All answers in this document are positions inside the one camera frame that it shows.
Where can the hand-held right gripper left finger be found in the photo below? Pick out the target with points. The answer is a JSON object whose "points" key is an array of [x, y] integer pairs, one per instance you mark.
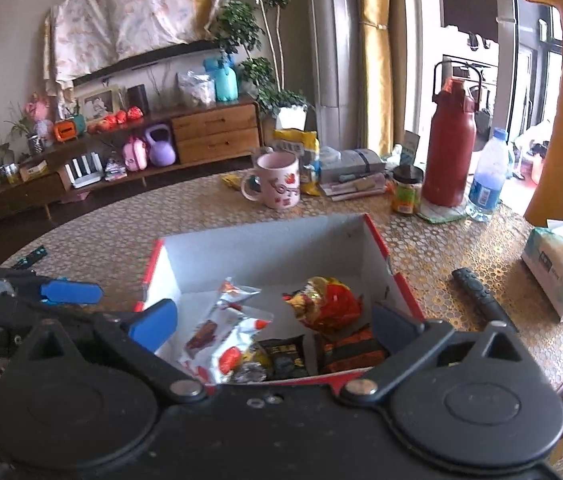
{"points": [[154, 322]]}

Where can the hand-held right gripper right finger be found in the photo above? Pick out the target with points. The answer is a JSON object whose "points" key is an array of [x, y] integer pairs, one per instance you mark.
{"points": [[394, 324]]}

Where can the orange and dark snack packet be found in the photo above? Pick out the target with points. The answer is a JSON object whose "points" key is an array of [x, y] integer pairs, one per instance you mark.
{"points": [[351, 352]]}

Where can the shiny red gold snack packet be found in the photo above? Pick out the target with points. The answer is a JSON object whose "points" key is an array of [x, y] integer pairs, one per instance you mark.
{"points": [[331, 305]]}

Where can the red and white snack packet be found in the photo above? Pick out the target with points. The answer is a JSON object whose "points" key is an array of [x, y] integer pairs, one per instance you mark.
{"points": [[221, 330]]}

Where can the yellow snack packet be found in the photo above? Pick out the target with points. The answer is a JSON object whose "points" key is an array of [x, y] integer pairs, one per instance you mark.
{"points": [[251, 357]]}

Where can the black snack packet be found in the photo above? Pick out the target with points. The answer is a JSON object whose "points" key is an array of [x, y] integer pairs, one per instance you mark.
{"points": [[286, 357]]}

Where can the red cardboard box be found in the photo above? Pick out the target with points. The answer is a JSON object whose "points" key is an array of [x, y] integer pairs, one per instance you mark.
{"points": [[261, 245]]}

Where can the black remote with coloured buttons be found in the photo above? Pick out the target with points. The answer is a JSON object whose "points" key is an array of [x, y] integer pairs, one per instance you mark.
{"points": [[29, 256]]}

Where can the plain black remote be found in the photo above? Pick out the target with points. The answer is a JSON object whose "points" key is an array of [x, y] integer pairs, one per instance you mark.
{"points": [[479, 297]]}

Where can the green cloth coaster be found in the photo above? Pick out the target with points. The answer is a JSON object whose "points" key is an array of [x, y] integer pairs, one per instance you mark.
{"points": [[436, 214]]}

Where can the small cardboard box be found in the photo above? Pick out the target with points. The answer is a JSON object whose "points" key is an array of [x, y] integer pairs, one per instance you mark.
{"points": [[34, 171]]}

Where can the white router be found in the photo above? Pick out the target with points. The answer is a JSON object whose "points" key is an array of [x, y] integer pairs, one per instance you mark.
{"points": [[84, 172]]}

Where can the stack of booklets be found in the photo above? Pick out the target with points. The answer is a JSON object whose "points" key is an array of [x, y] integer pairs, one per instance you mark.
{"points": [[115, 170]]}

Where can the small jar with black lid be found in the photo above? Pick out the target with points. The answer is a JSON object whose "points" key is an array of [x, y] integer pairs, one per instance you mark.
{"points": [[406, 192]]}

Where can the stack of papers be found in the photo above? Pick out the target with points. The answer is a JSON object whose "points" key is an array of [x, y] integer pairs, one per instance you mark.
{"points": [[356, 190]]}

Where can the patterned vase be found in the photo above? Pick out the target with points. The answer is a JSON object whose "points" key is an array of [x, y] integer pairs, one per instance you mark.
{"points": [[35, 144]]}

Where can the pink toy case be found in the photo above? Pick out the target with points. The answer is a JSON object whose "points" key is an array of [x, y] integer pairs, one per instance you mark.
{"points": [[135, 156]]}

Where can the yellow candy wrapper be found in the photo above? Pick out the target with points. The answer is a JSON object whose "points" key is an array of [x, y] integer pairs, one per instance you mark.
{"points": [[234, 181]]}

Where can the orange radio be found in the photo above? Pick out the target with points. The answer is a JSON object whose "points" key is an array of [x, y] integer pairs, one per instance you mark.
{"points": [[67, 130]]}

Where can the grey box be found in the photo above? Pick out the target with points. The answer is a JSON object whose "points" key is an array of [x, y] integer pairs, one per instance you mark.
{"points": [[356, 162]]}

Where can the red apple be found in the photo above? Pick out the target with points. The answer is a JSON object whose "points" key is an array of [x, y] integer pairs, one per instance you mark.
{"points": [[109, 122], [134, 113], [120, 117], [95, 128]]}

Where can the purple kettlebell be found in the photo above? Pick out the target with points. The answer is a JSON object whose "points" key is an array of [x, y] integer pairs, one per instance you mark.
{"points": [[160, 150]]}

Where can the plastic water bottle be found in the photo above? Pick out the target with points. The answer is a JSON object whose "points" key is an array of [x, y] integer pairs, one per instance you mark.
{"points": [[486, 180]]}

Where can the tissue pack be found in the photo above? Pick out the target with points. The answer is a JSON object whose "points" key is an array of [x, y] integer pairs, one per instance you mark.
{"points": [[561, 270]]}

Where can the pink plush toy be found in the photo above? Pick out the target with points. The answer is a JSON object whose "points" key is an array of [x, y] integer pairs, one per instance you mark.
{"points": [[39, 110]]}

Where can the red thermos bottle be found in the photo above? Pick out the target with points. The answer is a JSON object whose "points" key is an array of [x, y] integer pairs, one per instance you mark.
{"points": [[449, 150]]}

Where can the pink mug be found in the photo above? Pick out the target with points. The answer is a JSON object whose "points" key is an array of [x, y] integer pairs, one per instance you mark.
{"points": [[276, 180]]}

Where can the yellow bag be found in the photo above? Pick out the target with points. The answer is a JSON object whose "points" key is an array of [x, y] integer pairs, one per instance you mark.
{"points": [[306, 150]]}

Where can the wooden tv cabinet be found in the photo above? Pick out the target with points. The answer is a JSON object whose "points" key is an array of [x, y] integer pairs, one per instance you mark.
{"points": [[211, 132]]}

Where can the black cylinder speaker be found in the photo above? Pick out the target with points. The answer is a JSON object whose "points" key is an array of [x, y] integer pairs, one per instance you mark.
{"points": [[137, 100]]}

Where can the white plant pot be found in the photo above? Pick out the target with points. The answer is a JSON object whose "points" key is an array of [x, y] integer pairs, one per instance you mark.
{"points": [[291, 117]]}

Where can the clear plastic bag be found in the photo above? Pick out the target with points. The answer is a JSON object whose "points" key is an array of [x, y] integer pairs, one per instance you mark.
{"points": [[196, 90]]}

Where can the television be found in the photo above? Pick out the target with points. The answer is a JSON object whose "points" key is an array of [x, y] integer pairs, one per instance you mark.
{"points": [[136, 62]]}

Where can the teal spray bottle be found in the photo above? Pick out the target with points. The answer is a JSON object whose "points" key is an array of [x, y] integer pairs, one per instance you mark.
{"points": [[226, 85]]}

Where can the blue container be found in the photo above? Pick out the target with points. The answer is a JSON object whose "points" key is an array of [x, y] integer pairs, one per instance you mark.
{"points": [[210, 67]]}

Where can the yellow curtain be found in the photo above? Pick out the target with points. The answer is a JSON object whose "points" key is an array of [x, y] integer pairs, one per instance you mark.
{"points": [[376, 60]]}

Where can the floral cover cloth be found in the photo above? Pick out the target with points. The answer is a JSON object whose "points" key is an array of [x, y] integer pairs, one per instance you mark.
{"points": [[126, 10]]}

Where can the standing air conditioner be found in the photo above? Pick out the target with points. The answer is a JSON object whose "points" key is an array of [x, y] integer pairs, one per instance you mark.
{"points": [[336, 35]]}

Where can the potted tree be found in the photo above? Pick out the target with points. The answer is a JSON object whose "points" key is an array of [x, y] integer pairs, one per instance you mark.
{"points": [[241, 25]]}

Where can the photo frame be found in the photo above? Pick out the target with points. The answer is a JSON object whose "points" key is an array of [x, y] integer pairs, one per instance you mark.
{"points": [[96, 105]]}

